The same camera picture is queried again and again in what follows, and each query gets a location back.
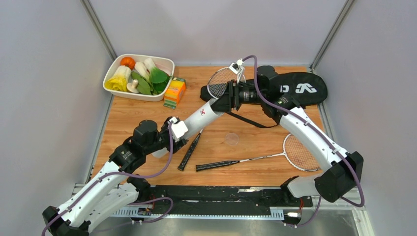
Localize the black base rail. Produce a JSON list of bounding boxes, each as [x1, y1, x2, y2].
[[68, 184, 327, 225]]

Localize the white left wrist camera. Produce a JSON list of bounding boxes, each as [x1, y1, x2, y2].
[[168, 117, 188, 142]]

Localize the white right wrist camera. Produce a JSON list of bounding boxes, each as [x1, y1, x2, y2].
[[229, 59, 244, 84]]

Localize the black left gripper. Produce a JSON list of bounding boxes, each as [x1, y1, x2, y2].
[[144, 117, 188, 155]]

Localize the clear plastic tube lid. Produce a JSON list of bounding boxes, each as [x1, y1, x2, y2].
[[225, 133, 239, 146]]

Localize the white toy bok choy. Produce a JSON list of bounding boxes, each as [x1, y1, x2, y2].
[[134, 61, 150, 83]]

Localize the black racket bag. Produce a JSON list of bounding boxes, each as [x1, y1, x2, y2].
[[200, 71, 328, 128]]

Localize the yellow toy cabbage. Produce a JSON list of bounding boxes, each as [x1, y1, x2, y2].
[[104, 65, 131, 92]]

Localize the packaged colourful sponges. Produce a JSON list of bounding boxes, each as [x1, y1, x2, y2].
[[163, 77, 186, 109]]

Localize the white shuttlecock tube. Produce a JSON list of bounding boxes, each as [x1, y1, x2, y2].
[[144, 98, 223, 158]]

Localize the green toy bok choy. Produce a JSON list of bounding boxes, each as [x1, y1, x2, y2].
[[144, 58, 170, 94]]

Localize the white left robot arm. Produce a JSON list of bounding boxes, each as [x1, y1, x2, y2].
[[41, 117, 199, 236]]

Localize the white racket on bag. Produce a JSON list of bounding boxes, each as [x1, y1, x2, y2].
[[171, 66, 242, 171]]

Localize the orange toy pumpkin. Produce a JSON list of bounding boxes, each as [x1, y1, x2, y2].
[[120, 57, 136, 70]]

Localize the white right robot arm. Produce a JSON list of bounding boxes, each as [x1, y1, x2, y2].
[[249, 76, 365, 207]]

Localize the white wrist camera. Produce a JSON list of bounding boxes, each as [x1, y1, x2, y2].
[[168, 117, 188, 142], [229, 59, 244, 84]]

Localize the white racket with red strings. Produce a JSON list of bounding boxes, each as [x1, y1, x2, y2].
[[195, 134, 321, 172]]

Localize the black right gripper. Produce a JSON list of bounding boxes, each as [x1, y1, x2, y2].
[[208, 80, 266, 113]]

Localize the white plastic tray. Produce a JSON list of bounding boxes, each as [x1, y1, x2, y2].
[[102, 54, 175, 102]]

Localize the toy mushroom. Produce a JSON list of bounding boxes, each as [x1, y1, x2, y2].
[[126, 79, 139, 93]]

